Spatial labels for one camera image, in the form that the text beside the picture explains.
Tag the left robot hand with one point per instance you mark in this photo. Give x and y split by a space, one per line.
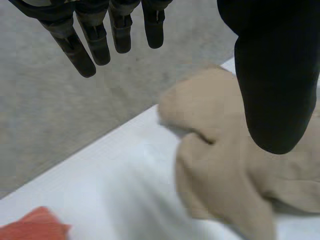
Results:
275 75

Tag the beige shorts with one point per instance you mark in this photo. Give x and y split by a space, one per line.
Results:
225 162

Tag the coral towel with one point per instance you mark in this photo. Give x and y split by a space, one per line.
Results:
32 225

